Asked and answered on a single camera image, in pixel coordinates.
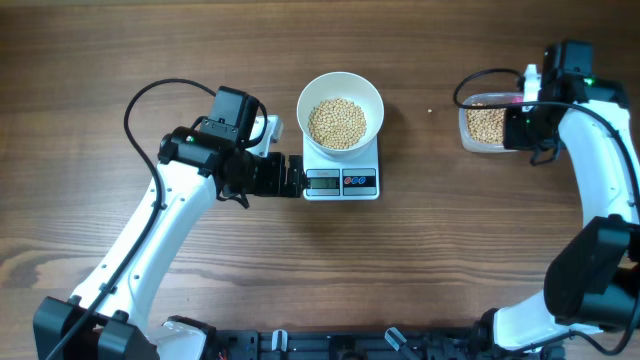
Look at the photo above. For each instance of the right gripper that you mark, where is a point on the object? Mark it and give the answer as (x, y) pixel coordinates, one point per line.
(512, 134)

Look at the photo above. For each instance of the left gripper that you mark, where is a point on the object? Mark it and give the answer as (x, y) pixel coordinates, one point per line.
(274, 185)

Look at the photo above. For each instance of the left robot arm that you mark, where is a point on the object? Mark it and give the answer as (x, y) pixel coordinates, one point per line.
(223, 156)

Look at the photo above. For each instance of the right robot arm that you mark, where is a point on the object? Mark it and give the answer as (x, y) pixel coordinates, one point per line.
(586, 293)

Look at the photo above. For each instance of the soybeans in bowl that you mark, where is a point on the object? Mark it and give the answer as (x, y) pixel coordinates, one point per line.
(337, 123)

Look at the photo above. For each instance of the white digital kitchen scale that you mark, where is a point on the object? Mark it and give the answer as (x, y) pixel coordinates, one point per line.
(350, 176)

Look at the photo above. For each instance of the white bowl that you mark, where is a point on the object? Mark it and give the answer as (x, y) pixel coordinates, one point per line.
(345, 85)

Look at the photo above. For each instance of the pile of soybeans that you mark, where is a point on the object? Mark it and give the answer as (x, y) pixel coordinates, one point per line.
(486, 126)

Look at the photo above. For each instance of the clear plastic container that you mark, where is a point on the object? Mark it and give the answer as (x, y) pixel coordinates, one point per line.
(478, 100)

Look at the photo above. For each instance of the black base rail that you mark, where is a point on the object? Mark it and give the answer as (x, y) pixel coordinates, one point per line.
(445, 344)

